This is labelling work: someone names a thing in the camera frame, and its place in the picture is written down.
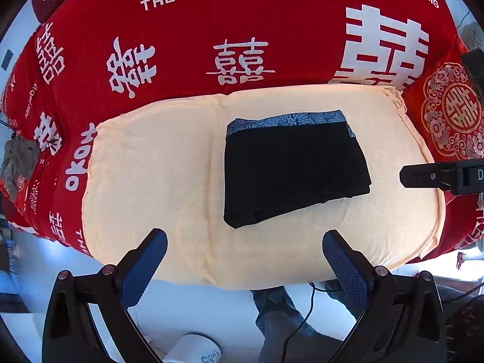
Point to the black pants with blue waistband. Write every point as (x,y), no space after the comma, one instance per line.
(287,174)

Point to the red printed blanket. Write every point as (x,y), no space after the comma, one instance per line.
(264,19)

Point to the red floral cushion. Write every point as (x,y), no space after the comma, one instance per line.
(450,109)

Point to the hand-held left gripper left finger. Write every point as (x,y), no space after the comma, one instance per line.
(145,268)

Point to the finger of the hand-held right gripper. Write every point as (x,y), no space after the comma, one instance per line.
(419,176)

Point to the person's leg in jeans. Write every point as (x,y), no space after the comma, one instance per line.
(279,321)

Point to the cream cloth mat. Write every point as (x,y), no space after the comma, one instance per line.
(151,196)

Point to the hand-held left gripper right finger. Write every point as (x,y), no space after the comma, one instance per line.
(346,268)

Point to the white cup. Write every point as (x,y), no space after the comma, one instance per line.
(196,349)

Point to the grey crumpled cloth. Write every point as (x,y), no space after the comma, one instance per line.
(19,166)

